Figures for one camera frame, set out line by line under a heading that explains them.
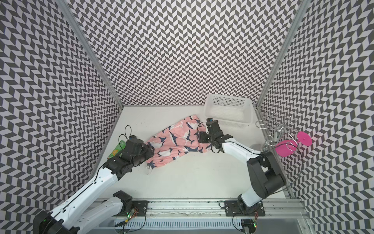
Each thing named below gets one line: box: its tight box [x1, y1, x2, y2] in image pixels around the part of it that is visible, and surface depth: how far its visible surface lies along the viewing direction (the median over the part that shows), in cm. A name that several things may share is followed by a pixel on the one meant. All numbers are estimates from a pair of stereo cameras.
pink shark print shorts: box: [145, 115, 212, 170], surface depth 98 cm
